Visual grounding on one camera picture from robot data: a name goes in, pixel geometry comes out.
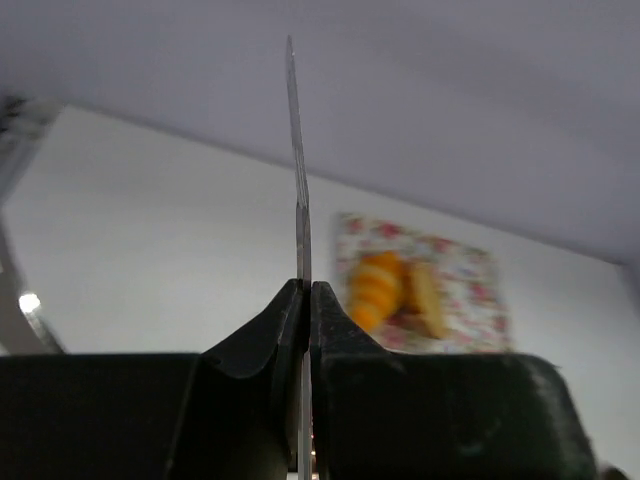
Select floral rectangular tray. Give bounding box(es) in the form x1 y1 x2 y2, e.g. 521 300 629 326
335 213 512 354

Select silver metal food tongs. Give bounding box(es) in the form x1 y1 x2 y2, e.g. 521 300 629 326
286 35 313 480

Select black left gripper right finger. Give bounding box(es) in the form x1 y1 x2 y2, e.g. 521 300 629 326
310 281 405 479

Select sliced bread piece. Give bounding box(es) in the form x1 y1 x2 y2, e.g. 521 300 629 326
407 261 448 340

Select orange croissant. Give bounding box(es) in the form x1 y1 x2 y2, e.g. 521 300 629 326
347 251 405 333

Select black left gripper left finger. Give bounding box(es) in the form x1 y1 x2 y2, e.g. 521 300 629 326
168 279 304 479

